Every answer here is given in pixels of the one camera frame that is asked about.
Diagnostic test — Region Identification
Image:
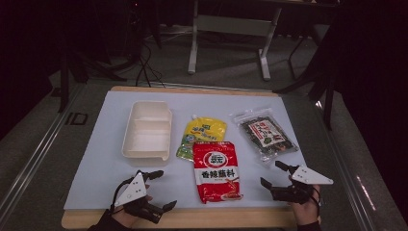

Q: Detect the black floor cable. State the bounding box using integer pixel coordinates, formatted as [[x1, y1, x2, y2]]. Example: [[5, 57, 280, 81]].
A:
[[134, 39, 167, 90]]

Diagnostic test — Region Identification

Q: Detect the clear dried seaweed packet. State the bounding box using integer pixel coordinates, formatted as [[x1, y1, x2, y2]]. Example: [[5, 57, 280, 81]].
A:
[[230, 107, 299, 167]]

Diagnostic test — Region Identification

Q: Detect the person's right hand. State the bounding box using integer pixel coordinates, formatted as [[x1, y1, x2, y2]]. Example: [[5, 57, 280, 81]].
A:
[[288, 174, 321, 227]]

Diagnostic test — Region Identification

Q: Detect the white divided lunch box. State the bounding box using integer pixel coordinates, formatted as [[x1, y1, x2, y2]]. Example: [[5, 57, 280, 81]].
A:
[[120, 100, 173, 167]]

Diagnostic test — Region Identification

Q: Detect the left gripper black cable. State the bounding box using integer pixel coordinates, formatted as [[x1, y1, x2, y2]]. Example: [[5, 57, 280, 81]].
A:
[[110, 176, 133, 213]]

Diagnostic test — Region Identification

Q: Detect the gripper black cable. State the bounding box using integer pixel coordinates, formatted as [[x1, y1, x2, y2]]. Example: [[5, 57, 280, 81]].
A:
[[311, 185, 322, 211], [110, 176, 133, 213]]

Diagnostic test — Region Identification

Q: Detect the red seasoning packet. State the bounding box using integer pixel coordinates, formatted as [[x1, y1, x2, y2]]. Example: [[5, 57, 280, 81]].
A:
[[191, 141, 243, 205]]

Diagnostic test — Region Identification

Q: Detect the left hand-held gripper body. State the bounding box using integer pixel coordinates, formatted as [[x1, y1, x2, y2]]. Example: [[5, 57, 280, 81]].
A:
[[114, 171, 165, 225]]

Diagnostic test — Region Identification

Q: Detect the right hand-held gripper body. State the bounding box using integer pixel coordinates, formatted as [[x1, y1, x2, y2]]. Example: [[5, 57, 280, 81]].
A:
[[270, 165, 335, 205]]

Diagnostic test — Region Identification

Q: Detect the person's left hand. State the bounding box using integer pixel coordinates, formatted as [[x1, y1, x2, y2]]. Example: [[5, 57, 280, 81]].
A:
[[111, 184, 154, 230]]

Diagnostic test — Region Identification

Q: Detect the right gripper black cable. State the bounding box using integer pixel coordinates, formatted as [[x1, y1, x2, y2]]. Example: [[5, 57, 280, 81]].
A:
[[311, 185, 322, 211]]

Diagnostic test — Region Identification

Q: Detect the yellow sauce pouch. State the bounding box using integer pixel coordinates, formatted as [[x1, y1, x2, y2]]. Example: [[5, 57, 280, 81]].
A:
[[175, 114, 228, 162]]

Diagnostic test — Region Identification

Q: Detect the white metal desk frame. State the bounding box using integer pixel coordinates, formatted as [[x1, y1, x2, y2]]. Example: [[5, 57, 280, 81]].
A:
[[187, 0, 284, 82]]

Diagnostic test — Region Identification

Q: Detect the black metal stand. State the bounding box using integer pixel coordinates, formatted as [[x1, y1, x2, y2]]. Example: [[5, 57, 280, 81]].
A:
[[57, 30, 129, 114]]

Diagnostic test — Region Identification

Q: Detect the black chair frame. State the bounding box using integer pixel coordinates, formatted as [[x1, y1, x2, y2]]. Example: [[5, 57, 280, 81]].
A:
[[273, 18, 339, 131]]

